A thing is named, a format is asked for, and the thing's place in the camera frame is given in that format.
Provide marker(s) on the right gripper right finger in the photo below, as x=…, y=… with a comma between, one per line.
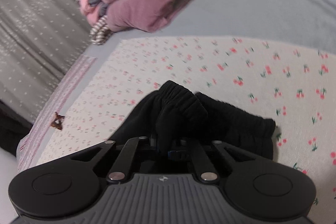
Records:
x=203, y=169

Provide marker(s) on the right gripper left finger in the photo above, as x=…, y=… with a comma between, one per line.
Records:
x=138, y=155

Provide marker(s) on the black pants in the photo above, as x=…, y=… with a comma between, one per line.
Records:
x=173, y=114

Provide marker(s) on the pink folded clothing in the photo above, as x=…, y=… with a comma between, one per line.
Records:
x=91, y=17

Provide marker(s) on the grey folded clothing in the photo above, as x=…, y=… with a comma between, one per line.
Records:
x=98, y=7

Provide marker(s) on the brown hair claw clip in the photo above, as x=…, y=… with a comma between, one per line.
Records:
x=57, y=122

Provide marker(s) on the pink striped blanket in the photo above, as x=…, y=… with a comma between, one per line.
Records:
x=29, y=145

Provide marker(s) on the cherry print blanket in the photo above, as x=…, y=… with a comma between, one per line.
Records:
x=293, y=85

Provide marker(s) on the striped folded garment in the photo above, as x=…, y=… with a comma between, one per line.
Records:
x=100, y=32

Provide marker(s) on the grey star curtain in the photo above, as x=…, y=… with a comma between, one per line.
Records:
x=40, y=41

